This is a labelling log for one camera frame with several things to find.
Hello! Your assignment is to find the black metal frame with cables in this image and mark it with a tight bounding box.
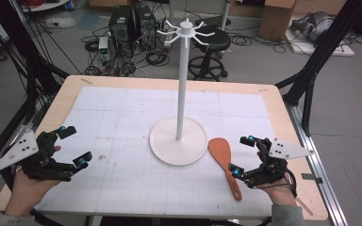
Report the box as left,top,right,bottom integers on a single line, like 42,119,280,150
0,0,71,170

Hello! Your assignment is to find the black metal frame strut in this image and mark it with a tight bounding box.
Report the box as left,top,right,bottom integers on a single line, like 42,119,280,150
274,0,362,137

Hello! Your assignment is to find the cardboard box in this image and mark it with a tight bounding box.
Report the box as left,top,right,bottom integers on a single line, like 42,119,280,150
258,0,297,42

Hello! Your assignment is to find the white power strip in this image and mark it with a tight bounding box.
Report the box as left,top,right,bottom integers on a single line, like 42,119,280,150
162,24,175,48

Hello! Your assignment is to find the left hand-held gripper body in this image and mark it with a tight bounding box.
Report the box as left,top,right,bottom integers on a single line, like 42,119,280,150
0,127,76,183

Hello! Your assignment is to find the white gridded mat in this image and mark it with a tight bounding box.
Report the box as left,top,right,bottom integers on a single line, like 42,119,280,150
34,86,292,219

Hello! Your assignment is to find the aluminium rail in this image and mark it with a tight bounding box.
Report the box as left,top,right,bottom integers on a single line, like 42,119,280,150
284,101,349,226
0,122,34,205

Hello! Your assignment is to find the grey bag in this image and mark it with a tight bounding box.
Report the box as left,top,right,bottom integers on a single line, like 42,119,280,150
289,10,337,43

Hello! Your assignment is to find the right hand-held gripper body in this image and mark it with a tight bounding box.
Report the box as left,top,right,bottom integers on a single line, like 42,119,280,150
243,137,315,190

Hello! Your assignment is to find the person's left hand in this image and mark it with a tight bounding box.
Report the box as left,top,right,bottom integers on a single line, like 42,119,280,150
4,144,62,218

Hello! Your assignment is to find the black round stool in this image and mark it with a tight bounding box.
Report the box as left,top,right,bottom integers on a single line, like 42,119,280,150
187,25,232,82

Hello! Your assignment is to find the person's right hand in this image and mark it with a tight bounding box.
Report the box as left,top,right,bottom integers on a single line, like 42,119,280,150
255,150,298,207

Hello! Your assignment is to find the white power supply box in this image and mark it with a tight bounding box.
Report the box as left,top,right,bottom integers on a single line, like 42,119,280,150
97,36,111,62

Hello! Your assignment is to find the black cable coil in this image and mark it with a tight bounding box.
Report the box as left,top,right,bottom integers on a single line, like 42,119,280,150
145,50,171,67
84,39,101,54

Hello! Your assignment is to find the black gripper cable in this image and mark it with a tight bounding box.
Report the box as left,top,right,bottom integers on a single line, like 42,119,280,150
282,169,298,198

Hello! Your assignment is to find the black tape strip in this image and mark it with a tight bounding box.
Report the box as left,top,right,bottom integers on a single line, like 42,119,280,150
301,172,324,185

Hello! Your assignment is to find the white flat board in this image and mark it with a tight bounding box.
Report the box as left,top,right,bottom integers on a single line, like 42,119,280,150
285,27,356,57

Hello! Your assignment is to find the white hook stand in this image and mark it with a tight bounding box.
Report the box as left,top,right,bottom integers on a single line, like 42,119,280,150
148,18,217,167

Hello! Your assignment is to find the wooden rice paddle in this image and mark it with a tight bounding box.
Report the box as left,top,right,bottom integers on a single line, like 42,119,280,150
207,137,244,202

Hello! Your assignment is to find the black computer tower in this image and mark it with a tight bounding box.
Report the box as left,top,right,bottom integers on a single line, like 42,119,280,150
107,5,137,52
134,4,157,52

